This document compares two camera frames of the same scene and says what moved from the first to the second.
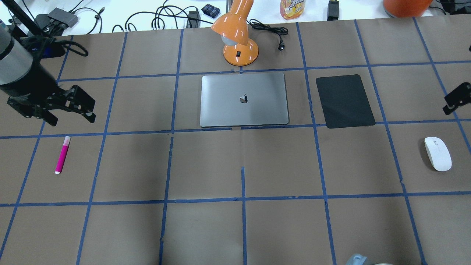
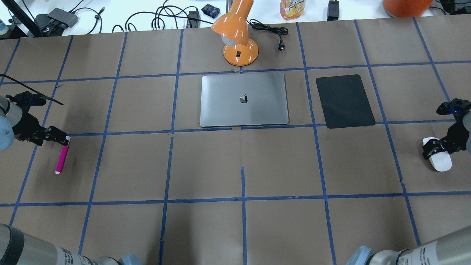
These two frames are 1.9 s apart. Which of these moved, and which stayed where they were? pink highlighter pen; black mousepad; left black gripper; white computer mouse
Moved: left black gripper
Stayed: black mousepad; pink highlighter pen; white computer mouse
